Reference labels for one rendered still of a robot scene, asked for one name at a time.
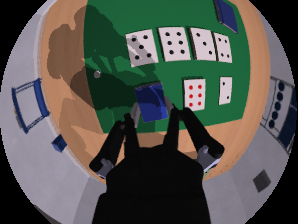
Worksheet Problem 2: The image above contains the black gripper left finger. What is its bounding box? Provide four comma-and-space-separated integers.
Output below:
89, 102, 141, 179

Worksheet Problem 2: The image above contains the green felt card table mat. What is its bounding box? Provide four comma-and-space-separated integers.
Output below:
83, 0, 250, 134

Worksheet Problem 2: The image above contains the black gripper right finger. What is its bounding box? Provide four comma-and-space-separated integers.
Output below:
157, 96, 225, 174

